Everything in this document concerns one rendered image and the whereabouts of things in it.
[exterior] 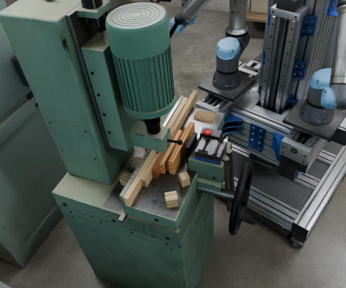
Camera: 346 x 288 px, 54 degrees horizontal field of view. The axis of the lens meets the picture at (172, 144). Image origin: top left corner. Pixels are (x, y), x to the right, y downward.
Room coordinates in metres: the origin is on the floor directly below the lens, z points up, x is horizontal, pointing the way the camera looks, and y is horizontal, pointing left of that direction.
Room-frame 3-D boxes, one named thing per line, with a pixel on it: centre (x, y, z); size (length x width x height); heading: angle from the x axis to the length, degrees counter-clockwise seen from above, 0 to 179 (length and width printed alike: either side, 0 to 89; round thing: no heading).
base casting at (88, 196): (0.98, 0.17, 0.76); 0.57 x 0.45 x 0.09; 63
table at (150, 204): (0.94, -0.06, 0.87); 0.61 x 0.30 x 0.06; 153
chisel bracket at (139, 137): (0.94, 0.08, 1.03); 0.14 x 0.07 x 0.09; 63
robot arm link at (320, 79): (1.19, -0.69, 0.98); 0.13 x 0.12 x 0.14; 72
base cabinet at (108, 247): (0.98, 0.17, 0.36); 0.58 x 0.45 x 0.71; 63
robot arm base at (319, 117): (1.19, -0.68, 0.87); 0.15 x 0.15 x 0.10
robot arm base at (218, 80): (1.54, -0.33, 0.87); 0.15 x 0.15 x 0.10
